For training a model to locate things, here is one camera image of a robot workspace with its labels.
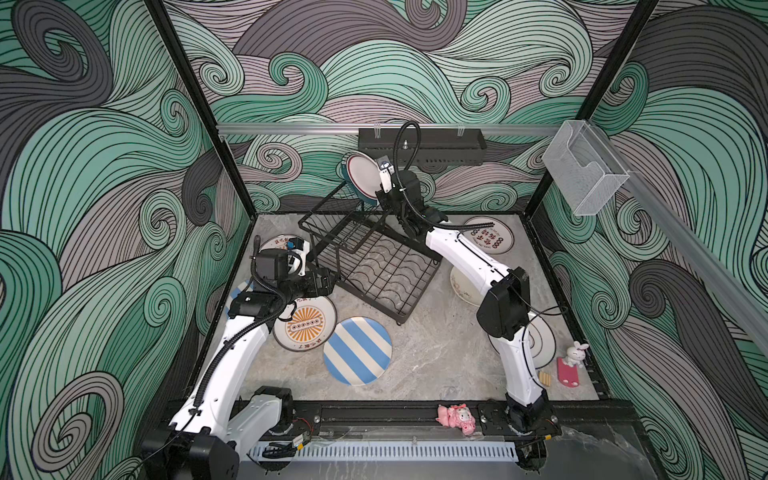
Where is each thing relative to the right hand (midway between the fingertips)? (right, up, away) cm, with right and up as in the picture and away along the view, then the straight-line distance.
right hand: (391, 175), depth 85 cm
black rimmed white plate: (+45, -48, +1) cm, 66 cm away
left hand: (-18, -27, -7) cm, 34 cm away
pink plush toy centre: (+16, -62, -14) cm, 65 cm away
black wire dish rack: (-6, -26, +20) cm, 33 cm away
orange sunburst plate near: (-26, -45, +5) cm, 52 cm away
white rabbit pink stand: (+49, -54, -5) cm, 73 cm away
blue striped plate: (-10, -51, 0) cm, 52 cm away
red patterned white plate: (+40, -19, +26) cm, 52 cm away
